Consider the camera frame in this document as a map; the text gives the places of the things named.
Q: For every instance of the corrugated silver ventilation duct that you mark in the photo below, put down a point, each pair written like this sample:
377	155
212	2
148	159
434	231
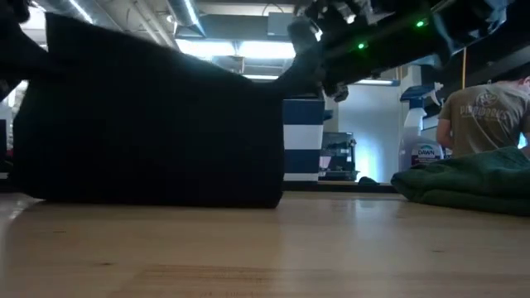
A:
83	6

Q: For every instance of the bright ceiling light panel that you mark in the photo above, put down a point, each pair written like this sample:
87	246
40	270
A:
248	49

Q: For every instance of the smooth round silver duct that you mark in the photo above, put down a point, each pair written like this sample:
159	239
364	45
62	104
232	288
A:
186	14

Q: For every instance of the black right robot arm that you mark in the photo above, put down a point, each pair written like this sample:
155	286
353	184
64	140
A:
447	29

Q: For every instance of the clear spray bottle blue trigger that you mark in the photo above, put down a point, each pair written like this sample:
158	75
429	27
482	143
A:
418	145

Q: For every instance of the dark green button shirt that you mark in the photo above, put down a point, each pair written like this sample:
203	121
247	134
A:
476	182

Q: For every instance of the person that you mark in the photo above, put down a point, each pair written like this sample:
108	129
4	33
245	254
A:
484	120

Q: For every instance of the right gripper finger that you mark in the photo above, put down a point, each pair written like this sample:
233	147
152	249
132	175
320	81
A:
306	37

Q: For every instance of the navy white-striped fabric bin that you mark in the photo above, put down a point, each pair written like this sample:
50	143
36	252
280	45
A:
303	136

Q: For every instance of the grey ceiling box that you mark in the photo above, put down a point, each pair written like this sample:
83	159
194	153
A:
279	22

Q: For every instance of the black garment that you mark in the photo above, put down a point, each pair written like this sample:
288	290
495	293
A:
145	132

